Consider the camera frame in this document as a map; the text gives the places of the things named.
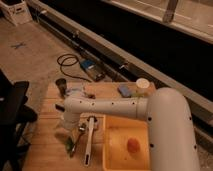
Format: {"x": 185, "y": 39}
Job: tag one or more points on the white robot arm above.
{"x": 170, "y": 127}

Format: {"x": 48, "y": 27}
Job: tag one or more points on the dark metal cup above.
{"x": 62, "y": 86}

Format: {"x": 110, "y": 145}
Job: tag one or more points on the blue and black power box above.
{"x": 92, "y": 69}

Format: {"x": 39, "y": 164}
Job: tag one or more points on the white cardboard box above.
{"x": 17, "y": 14}

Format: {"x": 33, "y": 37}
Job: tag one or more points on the orange egg-shaped fruit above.
{"x": 133, "y": 146}

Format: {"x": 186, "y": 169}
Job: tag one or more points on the blue sponge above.
{"x": 124, "y": 91}

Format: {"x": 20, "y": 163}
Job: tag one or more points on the yellow plastic bin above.
{"x": 117, "y": 131}

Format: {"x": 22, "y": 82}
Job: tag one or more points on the black chair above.
{"x": 14, "y": 115}

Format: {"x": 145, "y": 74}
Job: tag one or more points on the bunch of dark grapes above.
{"x": 91, "y": 96}

